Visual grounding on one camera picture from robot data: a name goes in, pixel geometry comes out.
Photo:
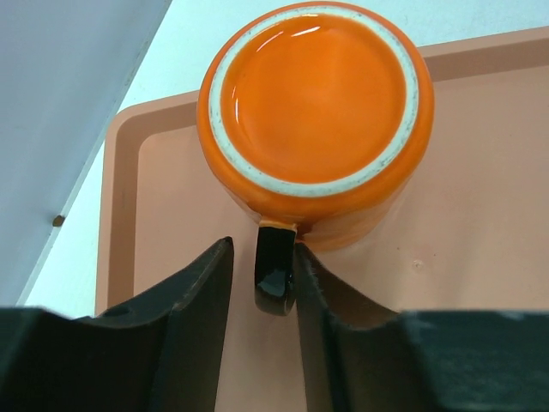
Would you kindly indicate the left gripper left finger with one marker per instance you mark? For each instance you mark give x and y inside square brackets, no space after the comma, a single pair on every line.
[158,351]

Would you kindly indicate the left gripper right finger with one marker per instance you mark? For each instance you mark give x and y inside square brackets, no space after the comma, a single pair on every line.
[360,356]

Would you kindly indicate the salmon pink plastic tray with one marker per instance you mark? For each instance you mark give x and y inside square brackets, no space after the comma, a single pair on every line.
[469,231]

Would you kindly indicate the orange mug black handle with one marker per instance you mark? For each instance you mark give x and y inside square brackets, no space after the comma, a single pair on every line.
[314,117]

